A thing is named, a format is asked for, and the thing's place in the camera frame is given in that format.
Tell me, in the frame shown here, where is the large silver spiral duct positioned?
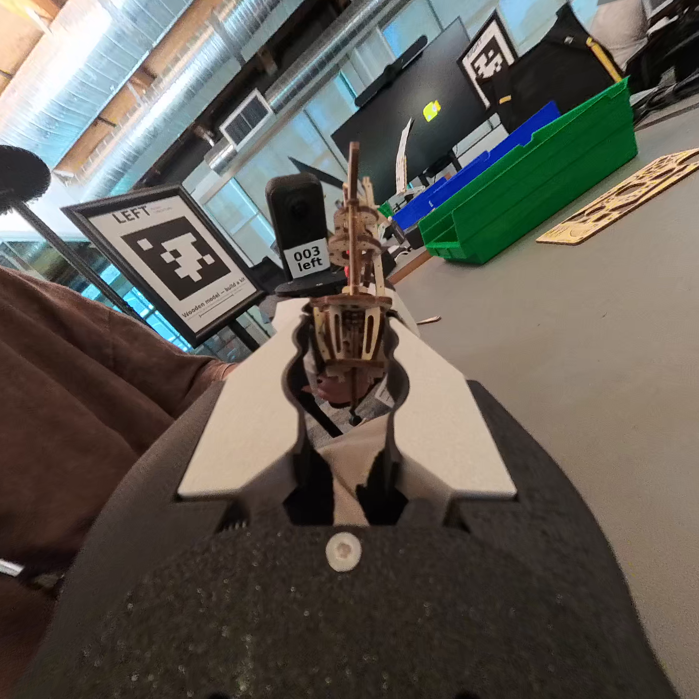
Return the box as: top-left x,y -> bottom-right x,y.
82,0 -> 339,189
0,0 -> 236,156

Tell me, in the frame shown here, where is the person's left hand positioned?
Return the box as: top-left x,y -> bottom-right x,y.
315,376 -> 351,407

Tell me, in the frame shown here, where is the white paper strip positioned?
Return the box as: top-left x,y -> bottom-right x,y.
393,116 -> 415,193

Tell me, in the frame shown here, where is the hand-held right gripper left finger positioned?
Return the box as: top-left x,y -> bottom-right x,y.
177,315 -> 332,523

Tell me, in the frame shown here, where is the blue plastic bin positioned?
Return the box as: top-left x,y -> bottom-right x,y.
392,101 -> 562,230

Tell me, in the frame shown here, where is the laser-cut wooden parts sheet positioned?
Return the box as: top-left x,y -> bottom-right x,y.
536,147 -> 699,245

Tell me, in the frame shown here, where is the green plastic bin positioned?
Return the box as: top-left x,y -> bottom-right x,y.
418,76 -> 639,265

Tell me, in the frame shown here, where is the black monitor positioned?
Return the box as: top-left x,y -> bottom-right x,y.
330,16 -> 488,189

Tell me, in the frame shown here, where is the framed marker sign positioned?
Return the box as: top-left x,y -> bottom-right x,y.
457,8 -> 520,111
60,183 -> 266,348

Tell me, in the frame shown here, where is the narrow silver duct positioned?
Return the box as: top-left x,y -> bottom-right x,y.
208,52 -> 399,175

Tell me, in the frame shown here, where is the black webcam bar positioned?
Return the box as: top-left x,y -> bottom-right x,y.
354,34 -> 430,108

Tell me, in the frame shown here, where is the black bag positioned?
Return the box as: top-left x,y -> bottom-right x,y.
485,3 -> 624,136

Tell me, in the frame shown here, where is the framed RIGHT marker sign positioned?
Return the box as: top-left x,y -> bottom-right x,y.
457,8 -> 520,111

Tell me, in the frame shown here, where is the black floor stand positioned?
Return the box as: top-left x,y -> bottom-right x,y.
0,145 -> 143,328

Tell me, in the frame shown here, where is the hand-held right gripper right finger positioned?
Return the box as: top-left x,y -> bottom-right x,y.
356,330 -> 518,523

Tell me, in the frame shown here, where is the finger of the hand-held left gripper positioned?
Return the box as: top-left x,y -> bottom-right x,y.
388,307 -> 422,337
270,299 -> 307,341

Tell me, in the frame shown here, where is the white air vent grille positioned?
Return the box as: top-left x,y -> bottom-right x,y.
220,89 -> 275,147

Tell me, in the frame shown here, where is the wooden mechanical model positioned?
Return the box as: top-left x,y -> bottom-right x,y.
305,141 -> 400,426

